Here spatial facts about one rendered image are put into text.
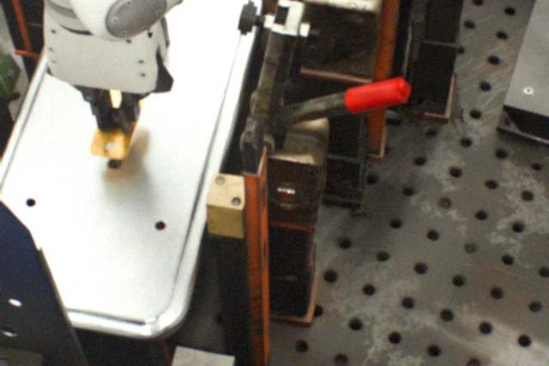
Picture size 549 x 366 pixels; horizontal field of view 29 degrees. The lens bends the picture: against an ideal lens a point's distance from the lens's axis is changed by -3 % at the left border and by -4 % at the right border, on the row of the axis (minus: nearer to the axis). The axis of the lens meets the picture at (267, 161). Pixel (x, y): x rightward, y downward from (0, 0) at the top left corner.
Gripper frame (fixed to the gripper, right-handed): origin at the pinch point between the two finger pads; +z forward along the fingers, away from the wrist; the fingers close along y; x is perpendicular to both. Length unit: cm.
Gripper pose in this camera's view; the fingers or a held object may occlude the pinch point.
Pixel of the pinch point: (115, 106)
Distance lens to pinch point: 103.1
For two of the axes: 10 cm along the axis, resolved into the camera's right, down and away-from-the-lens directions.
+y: -9.8, -1.5, 1.1
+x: -1.9, 8.2, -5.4
